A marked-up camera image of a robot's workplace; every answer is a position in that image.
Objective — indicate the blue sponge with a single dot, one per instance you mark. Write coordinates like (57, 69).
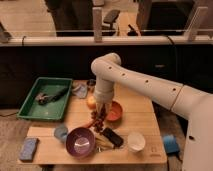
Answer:
(28, 149)

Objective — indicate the light blue cup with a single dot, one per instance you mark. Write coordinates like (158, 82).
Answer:
(61, 132)

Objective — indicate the purple bowl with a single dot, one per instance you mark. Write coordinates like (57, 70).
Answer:
(80, 142)

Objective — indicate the wooden table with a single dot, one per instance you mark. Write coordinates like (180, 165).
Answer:
(138, 115)

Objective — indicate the blue round floor object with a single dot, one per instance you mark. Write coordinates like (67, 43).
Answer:
(170, 144)

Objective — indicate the red orange bowl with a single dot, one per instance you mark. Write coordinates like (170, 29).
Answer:
(115, 112)

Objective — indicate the dark rectangular block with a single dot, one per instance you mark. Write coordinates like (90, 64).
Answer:
(115, 139)

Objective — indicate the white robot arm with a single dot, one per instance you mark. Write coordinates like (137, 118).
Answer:
(194, 105)

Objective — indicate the green plastic tray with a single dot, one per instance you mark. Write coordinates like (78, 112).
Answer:
(52, 111)

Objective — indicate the grey blue cloth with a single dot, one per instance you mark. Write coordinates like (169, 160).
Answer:
(80, 90)

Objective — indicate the dark tool in tray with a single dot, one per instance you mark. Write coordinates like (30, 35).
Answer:
(43, 98)

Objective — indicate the white horizontal rail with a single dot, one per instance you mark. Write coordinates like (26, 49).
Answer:
(107, 41)

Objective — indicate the red chili pepper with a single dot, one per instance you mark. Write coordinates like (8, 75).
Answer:
(88, 124)

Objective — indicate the yellow orange fruit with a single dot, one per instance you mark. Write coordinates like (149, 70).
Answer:
(91, 102)

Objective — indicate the white cup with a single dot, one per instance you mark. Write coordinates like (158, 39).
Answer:
(135, 142)

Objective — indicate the small metal can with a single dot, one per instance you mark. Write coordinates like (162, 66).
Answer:
(91, 84)

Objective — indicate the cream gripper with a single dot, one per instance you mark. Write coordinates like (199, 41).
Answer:
(103, 106)

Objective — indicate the dark purple grape bunch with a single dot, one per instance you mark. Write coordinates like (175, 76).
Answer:
(98, 120)

